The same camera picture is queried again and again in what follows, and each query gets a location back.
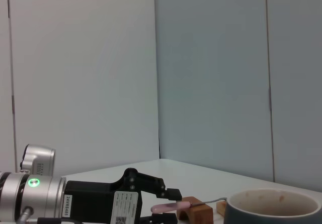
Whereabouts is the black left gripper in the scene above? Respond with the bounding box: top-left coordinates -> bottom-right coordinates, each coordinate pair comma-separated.
62,168 -> 183,224

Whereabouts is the pink handled metal spoon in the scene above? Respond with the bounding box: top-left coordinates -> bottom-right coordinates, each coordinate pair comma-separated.
150,196 -> 227,213

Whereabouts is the grey ceramic cup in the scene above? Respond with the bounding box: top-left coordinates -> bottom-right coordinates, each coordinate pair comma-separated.
223,188 -> 322,224

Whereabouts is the brown arched wooden block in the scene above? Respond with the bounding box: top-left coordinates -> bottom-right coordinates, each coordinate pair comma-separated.
176,196 -> 214,221

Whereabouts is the light stained wooden block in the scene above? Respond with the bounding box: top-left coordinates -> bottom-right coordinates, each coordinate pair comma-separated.
216,200 -> 228,214

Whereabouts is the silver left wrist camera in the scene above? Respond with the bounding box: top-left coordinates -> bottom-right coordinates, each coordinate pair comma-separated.
19,143 -> 57,178

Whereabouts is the left gripper connector cable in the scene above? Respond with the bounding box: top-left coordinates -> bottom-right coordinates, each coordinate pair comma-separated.
14,206 -> 76,224

